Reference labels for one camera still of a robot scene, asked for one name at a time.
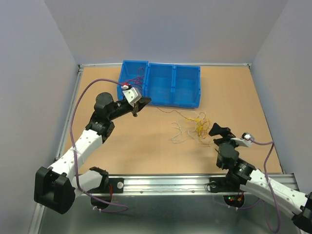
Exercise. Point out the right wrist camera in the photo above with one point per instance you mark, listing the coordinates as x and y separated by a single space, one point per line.
246 140

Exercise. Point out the blue bin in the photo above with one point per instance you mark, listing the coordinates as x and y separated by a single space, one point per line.
187 87
159 84
134 72

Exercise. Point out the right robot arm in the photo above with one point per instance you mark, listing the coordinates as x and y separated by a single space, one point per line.
246 177

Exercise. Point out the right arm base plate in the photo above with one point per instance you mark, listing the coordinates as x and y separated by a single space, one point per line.
221 185

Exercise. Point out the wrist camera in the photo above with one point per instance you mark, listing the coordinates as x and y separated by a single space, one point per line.
246 140
132 95

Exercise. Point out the right blue bin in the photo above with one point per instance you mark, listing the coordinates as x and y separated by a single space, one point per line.
187 87

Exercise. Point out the aluminium front rail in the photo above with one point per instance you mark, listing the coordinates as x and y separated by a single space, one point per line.
170 183

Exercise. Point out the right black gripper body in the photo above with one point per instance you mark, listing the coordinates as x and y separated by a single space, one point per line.
226 139

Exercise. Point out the middle blue bin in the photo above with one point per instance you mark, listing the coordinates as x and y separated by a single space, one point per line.
159 84

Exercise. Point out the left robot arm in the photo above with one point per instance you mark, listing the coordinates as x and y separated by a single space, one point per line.
93 136

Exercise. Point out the left blue bin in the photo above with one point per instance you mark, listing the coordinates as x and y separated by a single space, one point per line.
134 72

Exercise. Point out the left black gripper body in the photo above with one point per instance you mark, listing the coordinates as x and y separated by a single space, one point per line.
121 109

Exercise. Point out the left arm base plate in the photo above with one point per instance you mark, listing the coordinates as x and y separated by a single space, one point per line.
113 185

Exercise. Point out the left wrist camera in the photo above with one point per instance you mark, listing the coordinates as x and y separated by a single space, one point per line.
132 95

